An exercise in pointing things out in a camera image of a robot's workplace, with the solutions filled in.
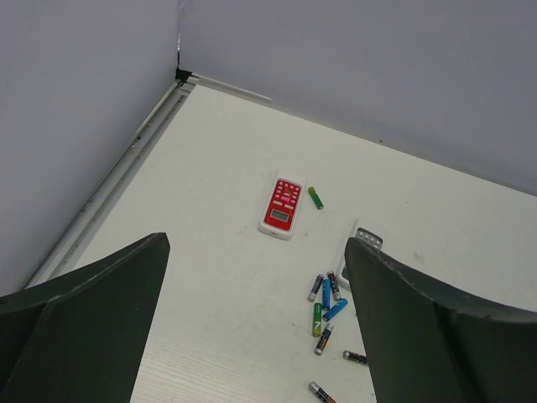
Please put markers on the blue battery upright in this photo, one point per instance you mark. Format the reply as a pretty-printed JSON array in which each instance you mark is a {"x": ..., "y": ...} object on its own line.
[{"x": 326, "y": 294}]

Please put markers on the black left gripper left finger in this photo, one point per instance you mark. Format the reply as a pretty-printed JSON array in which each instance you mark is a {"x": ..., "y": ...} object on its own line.
[{"x": 81, "y": 336}]

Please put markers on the grey and white remote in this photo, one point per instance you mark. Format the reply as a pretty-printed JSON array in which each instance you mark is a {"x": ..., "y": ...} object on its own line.
[{"x": 364, "y": 234}]

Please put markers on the green battery near red remote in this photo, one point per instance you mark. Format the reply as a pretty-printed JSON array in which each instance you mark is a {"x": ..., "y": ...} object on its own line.
[{"x": 315, "y": 198}]

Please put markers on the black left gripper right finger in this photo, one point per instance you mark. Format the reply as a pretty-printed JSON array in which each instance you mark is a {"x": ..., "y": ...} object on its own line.
[{"x": 427, "y": 341}]

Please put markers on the red and white remote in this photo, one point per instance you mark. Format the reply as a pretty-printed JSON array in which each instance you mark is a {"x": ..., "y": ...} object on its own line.
[{"x": 281, "y": 209}]

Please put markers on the aluminium table edge rail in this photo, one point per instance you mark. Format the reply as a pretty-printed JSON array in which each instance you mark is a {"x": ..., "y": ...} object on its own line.
[{"x": 71, "y": 245}]

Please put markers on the black battery beside remote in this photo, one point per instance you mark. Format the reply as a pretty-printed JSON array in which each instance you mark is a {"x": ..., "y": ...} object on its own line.
[{"x": 335, "y": 290}]

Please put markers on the blue battery slanted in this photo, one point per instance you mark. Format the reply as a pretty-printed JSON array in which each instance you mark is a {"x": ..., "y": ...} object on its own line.
[{"x": 335, "y": 310}]

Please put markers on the green white battery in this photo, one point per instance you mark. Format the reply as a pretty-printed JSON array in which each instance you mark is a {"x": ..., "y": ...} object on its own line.
[{"x": 317, "y": 320}]

